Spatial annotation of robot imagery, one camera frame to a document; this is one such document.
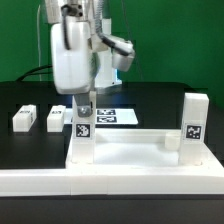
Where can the fiducial marker sheet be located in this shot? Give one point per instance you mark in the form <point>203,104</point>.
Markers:
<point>115,116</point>

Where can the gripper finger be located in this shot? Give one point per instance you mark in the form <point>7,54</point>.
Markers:
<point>83,104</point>

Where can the white L-shaped fence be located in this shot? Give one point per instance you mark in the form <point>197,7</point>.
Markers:
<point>111,181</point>

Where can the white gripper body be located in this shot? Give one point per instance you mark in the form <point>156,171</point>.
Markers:
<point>75,69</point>

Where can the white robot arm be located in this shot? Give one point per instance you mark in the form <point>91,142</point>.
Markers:
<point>84,11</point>

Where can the white desk top tray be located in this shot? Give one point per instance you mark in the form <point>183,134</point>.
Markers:
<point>141,148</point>

